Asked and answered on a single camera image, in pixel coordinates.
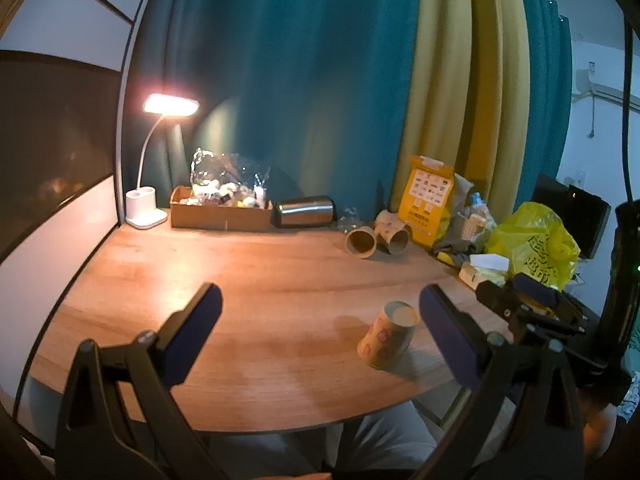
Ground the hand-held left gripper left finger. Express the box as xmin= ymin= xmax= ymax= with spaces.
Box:
xmin=54 ymin=282 xmax=232 ymax=480

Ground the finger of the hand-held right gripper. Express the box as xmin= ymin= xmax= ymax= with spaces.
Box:
xmin=475 ymin=281 xmax=527 ymax=332
xmin=510 ymin=272 xmax=587 ymax=337

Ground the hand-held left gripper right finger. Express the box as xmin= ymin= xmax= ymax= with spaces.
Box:
xmin=415 ymin=284 xmax=587 ymax=480

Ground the printed paper cup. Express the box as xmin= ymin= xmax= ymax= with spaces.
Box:
xmin=356 ymin=301 xmax=420 ymax=371

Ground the person's right forearm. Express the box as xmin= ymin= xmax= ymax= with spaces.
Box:
xmin=581 ymin=399 xmax=623 ymax=463

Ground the plain brown paper cup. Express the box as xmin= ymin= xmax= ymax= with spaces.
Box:
xmin=375 ymin=209 xmax=412 ymax=255
xmin=345 ymin=225 xmax=378 ymax=260

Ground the white tissue pack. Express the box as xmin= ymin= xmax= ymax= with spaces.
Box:
xmin=458 ymin=253 xmax=511 ymax=290

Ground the yellow plastic bag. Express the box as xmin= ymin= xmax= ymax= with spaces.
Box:
xmin=486 ymin=202 xmax=582 ymax=292

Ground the black monitor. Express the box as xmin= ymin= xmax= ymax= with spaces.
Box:
xmin=530 ymin=173 xmax=612 ymax=260

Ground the clear plastic bottle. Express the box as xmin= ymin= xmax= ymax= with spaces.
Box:
xmin=465 ymin=192 xmax=494 ymax=241

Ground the brown cardboard box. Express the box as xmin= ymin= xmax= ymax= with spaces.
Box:
xmin=169 ymin=186 xmax=274 ymax=233

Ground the person's leg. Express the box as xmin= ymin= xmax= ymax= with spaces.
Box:
xmin=210 ymin=399 xmax=453 ymax=477

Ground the orange paper bag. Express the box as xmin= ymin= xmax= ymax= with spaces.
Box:
xmin=397 ymin=155 xmax=456 ymax=247

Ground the white desk lamp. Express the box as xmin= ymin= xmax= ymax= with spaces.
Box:
xmin=125 ymin=92 xmax=201 ymax=231

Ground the clear plastic bag of snacks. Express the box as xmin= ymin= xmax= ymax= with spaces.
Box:
xmin=190 ymin=149 xmax=273 ymax=209

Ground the clear plastic wrapper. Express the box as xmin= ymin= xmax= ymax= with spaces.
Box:
xmin=337 ymin=206 xmax=376 ymax=234

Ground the steel thermos bottle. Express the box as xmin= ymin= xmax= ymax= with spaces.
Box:
xmin=272 ymin=195 xmax=337 ymax=229

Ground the narrow teal curtain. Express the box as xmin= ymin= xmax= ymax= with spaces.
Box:
xmin=514 ymin=0 xmax=574 ymax=212

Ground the white air conditioner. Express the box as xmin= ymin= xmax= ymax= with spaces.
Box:
xmin=572 ymin=67 xmax=640 ymax=109

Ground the yellow curtain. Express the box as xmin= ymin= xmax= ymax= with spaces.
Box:
xmin=389 ymin=0 xmax=532 ymax=213

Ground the wide teal curtain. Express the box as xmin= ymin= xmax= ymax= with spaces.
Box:
xmin=125 ymin=0 xmax=425 ymax=233

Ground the black cable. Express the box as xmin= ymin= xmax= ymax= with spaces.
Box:
xmin=619 ymin=17 xmax=637 ymax=207

